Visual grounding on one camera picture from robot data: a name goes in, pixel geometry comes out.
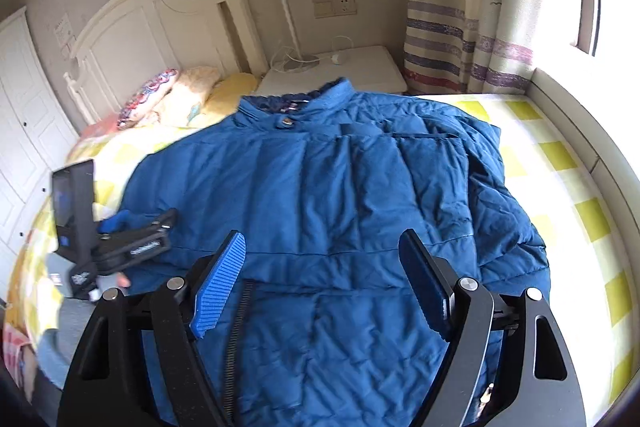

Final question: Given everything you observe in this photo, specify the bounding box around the white desk lamp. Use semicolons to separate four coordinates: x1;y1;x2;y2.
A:
277;0;320;74

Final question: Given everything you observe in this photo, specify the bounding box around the white lamp cable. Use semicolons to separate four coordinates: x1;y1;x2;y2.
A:
269;33;357;73

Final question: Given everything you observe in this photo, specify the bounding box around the floral patterned pillow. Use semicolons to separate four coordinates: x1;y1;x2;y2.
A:
117;68;180;129

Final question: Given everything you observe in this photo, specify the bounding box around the blue puffer jacket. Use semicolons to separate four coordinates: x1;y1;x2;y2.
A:
119;79;550;426

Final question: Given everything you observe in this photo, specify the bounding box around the white wooden headboard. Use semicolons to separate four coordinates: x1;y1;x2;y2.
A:
64;0;269;124

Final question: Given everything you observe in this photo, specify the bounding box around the white wardrobe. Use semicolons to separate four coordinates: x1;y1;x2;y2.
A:
0;8;78;303

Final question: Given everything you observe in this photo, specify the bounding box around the yellow cream pillow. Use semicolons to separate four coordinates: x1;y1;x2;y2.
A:
141;66;259;129

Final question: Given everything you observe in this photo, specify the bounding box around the wall power socket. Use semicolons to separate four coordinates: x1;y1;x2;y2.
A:
312;0;358;18

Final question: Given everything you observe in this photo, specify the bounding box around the grey gloved left hand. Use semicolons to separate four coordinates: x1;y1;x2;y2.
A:
89;272;131;303

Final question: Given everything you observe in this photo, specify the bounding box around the white bedside table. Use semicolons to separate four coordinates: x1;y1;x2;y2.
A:
255;46;408;95

